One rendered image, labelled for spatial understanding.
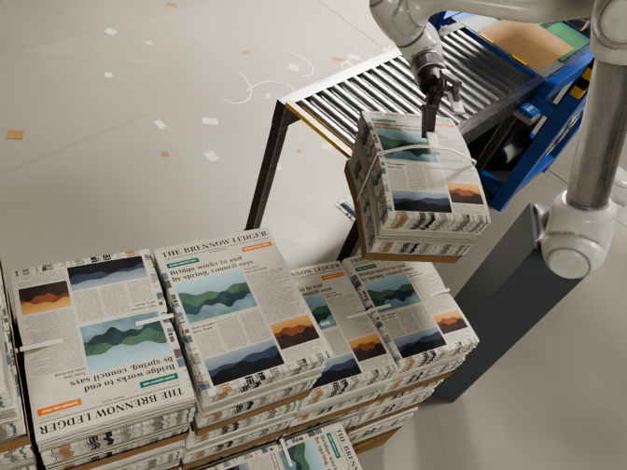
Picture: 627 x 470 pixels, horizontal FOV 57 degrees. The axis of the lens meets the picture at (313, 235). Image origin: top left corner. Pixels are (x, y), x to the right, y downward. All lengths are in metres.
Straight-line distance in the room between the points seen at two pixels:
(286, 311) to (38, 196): 1.82
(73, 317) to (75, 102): 2.23
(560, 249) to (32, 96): 2.71
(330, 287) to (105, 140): 1.81
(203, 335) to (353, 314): 0.54
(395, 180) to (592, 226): 0.50
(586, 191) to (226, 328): 0.92
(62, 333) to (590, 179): 1.23
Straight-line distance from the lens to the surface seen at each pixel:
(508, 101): 2.81
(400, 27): 1.61
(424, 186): 1.52
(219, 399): 1.23
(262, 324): 1.26
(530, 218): 1.93
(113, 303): 1.27
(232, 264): 1.33
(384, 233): 1.48
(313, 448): 1.68
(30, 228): 2.78
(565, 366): 3.07
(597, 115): 1.46
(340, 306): 1.63
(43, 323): 1.26
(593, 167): 1.52
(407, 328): 1.66
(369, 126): 1.62
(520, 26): 3.52
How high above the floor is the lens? 2.13
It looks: 48 degrees down
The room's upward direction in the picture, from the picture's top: 22 degrees clockwise
